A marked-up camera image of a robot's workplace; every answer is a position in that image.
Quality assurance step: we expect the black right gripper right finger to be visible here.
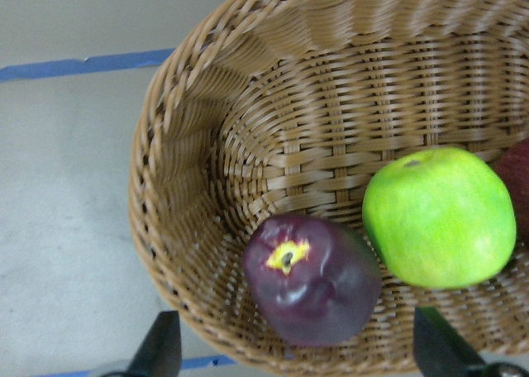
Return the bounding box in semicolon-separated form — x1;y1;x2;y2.
412;307;485;377

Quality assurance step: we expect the green apple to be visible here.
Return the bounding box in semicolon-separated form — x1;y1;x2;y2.
362;147;517;289

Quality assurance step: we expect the dark red apple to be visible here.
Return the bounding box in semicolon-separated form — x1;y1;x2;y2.
243;213;382;347

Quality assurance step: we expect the red yellow apple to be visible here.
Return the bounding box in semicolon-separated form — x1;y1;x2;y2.
494;139;528;243

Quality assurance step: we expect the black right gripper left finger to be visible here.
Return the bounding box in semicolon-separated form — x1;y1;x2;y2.
126;311;182;376

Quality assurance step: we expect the wicker basket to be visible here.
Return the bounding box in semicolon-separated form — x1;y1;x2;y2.
129;0;528;376

